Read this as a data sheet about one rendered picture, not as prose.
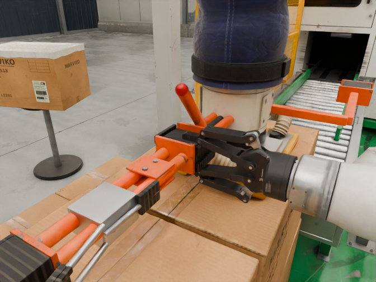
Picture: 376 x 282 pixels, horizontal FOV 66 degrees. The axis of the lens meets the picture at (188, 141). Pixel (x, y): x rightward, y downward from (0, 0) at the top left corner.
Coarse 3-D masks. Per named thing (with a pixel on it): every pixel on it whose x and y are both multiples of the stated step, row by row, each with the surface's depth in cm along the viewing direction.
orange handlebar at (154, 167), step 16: (352, 96) 80; (272, 112) 74; (288, 112) 72; (304, 112) 70; (320, 112) 69; (352, 112) 69; (144, 160) 48; (160, 160) 48; (176, 160) 49; (128, 176) 45; (144, 176) 49; (160, 176) 44; (64, 224) 36; (48, 240) 34; (80, 240) 33; (96, 240) 35; (64, 256) 31
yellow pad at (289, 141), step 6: (270, 132) 87; (276, 132) 81; (288, 132) 88; (276, 138) 79; (282, 138) 83; (288, 138) 83; (294, 138) 84; (282, 144) 79; (288, 144) 80; (294, 144) 83; (282, 150) 76; (288, 150) 78; (258, 192) 61; (258, 198) 62; (264, 198) 61
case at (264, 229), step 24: (312, 144) 86; (168, 192) 64; (192, 192) 64; (216, 192) 64; (168, 216) 58; (192, 216) 57; (216, 216) 57; (240, 216) 57; (264, 216) 57; (288, 216) 67; (216, 240) 53; (240, 240) 52; (264, 240) 52; (288, 240) 84; (264, 264) 50
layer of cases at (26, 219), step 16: (112, 160) 157; (128, 160) 157; (96, 176) 143; (64, 192) 131; (80, 192) 131; (32, 208) 121; (48, 208) 121; (16, 224) 112; (32, 224) 112; (0, 240) 105; (288, 256) 99; (288, 272) 120
